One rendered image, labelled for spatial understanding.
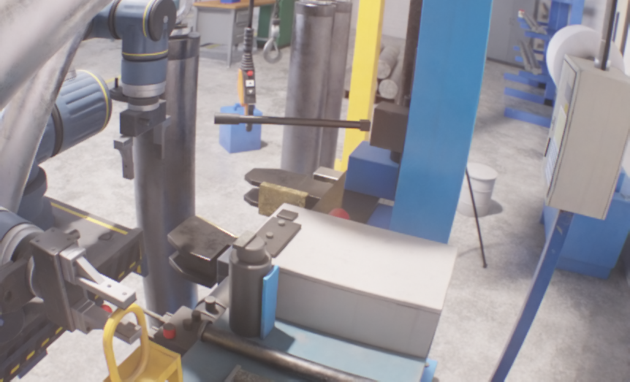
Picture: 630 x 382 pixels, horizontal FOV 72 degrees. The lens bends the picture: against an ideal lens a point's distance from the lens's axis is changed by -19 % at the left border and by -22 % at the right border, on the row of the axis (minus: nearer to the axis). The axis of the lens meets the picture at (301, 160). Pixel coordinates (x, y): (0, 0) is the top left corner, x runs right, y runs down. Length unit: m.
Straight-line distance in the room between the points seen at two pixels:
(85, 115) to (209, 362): 0.75
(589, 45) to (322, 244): 1.08
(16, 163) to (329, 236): 0.64
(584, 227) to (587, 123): 2.12
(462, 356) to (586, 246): 1.32
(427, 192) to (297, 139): 1.64
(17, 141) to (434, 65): 0.89
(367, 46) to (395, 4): 8.23
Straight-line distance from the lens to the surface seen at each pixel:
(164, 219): 1.70
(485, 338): 2.82
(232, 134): 4.45
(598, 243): 3.56
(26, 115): 0.92
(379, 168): 1.49
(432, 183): 1.27
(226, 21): 7.48
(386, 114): 1.24
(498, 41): 11.42
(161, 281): 1.85
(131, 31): 1.11
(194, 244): 1.38
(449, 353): 2.65
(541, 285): 1.74
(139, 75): 1.12
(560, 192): 1.46
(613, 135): 1.43
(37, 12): 0.65
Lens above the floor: 1.74
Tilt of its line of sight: 23 degrees down
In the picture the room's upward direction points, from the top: 6 degrees clockwise
